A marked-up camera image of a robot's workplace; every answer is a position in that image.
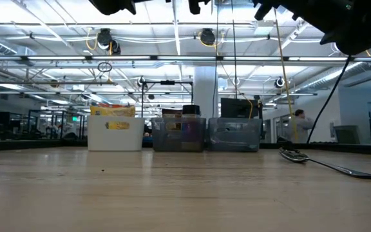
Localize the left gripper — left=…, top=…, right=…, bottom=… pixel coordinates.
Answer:
left=88, top=0, right=212, bottom=16

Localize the purple-label spice jar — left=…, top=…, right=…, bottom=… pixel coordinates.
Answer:
left=182, top=104, right=202, bottom=152

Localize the orange snack packet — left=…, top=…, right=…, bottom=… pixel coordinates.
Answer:
left=97, top=102, right=127, bottom=108

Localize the dark grey metal spoon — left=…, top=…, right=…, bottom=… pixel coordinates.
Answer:
left=278, top=146, right=371, bottom=180

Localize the black computer monitor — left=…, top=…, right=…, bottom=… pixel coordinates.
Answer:
left=220, top=98, right=260, bottom=119

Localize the person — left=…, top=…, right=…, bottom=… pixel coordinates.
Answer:
left=287, top=108, right=316, bottom=143

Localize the grey background bin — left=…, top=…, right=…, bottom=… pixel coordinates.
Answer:
left=333, top=124, right=362, bottom=145

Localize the grey translucent plastic bin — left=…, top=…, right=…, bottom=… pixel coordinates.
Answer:
left=207, top=117, right=263, bottom=153
left=150, top=117, right=207, bottom=153

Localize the white plastic bin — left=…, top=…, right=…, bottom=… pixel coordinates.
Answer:
left=87, top=115, right=146, bottom=152

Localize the black hanging cable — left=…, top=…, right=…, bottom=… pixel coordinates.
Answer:
left=229, top=0, right=239, bottom=100

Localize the yellow cable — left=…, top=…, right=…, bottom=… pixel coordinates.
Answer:
left=272, top=6, right=300, bottom=143

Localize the black frame stand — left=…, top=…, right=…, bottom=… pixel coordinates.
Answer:
left=140, top=80, right=195, bottom=119

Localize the right arm's black cable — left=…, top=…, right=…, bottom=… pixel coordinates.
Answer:
left=306, top=54, right=352, bottom=144

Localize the black aluminium table frame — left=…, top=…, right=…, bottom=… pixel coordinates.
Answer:
left=0, top=138, right=371, bottom=157

